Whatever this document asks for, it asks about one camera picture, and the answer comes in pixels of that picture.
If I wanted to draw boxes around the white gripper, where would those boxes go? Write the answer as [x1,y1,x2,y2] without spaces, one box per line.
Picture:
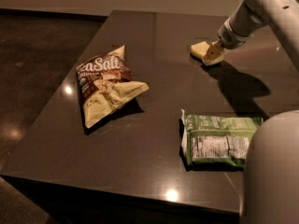
[203,18,249,65]

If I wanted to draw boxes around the yellow sponge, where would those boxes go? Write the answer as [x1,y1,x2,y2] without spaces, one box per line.
[190,40,226,67]

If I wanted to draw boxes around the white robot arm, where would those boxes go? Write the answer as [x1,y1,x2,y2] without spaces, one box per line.
[204,0,299,224]

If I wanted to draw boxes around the green chip bag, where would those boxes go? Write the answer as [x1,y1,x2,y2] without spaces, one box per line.
[180,109,263,171]

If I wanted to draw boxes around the brown sea salt chip bag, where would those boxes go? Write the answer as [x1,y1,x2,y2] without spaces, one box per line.
[76,46,149,128]

